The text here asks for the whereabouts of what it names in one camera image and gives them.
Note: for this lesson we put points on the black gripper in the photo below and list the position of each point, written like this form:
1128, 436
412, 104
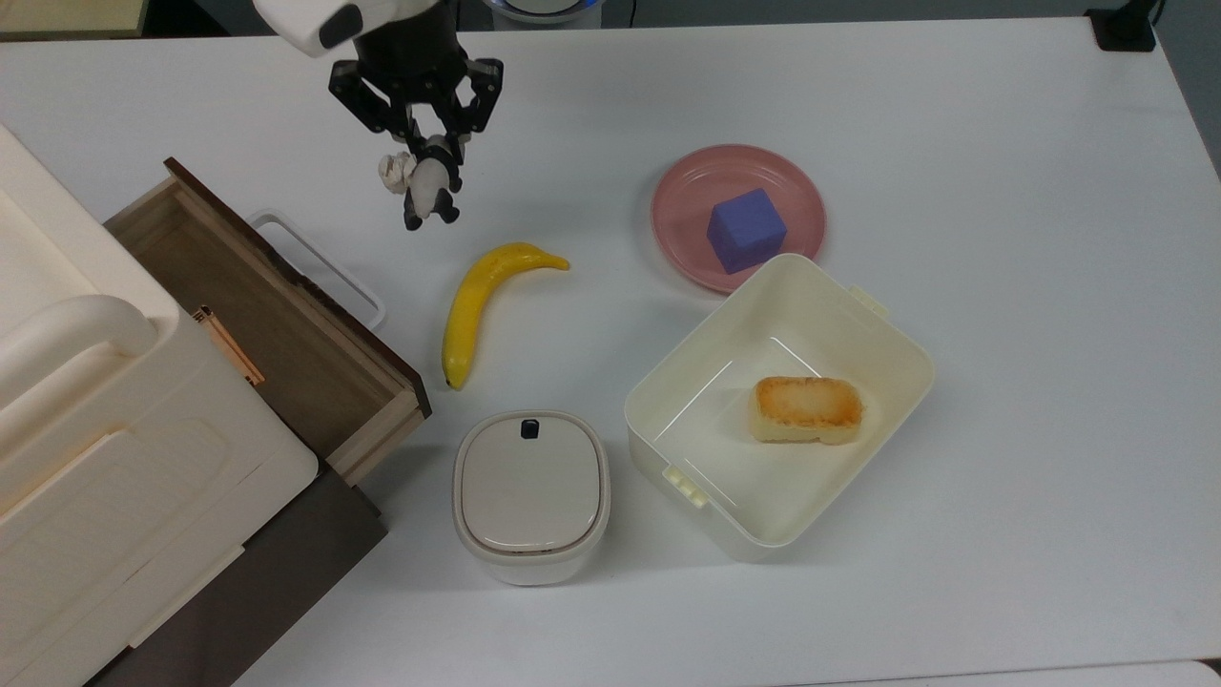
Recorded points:
410, 57

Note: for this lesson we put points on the black and white panda toy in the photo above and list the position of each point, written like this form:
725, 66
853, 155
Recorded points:
429, 191

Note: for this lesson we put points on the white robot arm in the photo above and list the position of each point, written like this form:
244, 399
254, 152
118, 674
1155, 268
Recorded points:
296, 24

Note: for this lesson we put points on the yellow toy banana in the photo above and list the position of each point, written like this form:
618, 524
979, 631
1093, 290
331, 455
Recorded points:
467, 315

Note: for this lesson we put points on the cream toy refrigerator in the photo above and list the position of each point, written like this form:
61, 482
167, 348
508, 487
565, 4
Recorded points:
95, 458

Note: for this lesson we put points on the toasted bread toy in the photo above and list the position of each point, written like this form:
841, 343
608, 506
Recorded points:
806, 410

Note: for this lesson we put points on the dark brown drawer cabinet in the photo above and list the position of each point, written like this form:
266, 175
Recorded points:
286, 572

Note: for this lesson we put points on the pink plate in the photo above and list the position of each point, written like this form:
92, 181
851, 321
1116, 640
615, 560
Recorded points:
687, 210

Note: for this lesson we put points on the purple cube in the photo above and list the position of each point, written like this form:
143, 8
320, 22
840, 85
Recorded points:
744, 234

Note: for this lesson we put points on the tan cardboard box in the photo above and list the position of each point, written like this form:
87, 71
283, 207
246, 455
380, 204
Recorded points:
67, 17

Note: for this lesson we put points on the small white lidded bin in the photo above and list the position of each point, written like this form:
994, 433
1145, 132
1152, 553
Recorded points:
529, 487

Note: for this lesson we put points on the cream plastic storage box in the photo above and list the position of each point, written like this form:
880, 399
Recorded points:
725, 458

